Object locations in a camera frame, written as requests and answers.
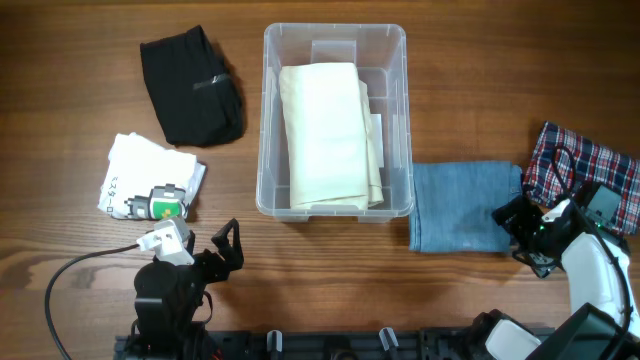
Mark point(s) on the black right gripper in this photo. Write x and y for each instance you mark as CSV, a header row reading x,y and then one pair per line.
x,y
541,263

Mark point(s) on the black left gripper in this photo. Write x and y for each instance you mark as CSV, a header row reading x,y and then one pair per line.
x,y
221,270

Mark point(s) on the blue jeans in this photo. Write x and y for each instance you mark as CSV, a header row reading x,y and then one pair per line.
x,y
454,204

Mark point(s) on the cream cloth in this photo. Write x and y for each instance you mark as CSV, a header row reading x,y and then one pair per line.
x,y
332,159

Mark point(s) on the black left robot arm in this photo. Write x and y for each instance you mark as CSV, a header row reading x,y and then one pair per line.
x,y
172,287

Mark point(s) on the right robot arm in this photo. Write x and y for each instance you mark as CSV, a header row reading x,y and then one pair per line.
x,y
575,237

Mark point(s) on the red blue plaid shirt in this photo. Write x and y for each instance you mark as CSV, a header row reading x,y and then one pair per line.
x,y
594,163

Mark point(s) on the white printed folded t-shirt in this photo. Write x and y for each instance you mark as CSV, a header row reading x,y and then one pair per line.
x,y
146,181

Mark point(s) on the clear plastic storage bin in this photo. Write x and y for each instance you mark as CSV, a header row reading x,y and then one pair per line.
x,y
379,52

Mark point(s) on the black folded garment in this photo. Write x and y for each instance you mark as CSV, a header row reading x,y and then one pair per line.
x,y
192,90

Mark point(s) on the white label in bin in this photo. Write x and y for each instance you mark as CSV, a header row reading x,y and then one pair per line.
x,y
376,121

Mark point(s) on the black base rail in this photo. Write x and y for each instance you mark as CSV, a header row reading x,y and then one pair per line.
x,y
427,343

